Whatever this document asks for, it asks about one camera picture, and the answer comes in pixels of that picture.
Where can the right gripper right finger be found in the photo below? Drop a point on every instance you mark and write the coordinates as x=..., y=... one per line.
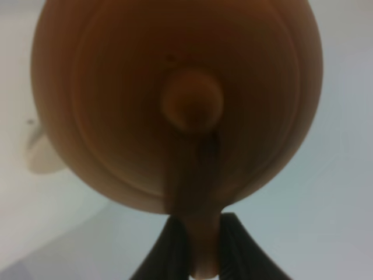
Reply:
x=239, y=255

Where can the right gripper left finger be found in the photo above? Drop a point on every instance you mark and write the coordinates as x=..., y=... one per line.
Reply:
x=171, y=256

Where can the brown clay teapot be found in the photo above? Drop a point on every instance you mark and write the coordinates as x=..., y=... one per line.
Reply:
x=177, y=107

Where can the right white teacup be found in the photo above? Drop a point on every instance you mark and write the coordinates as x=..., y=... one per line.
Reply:
x=39, y=155

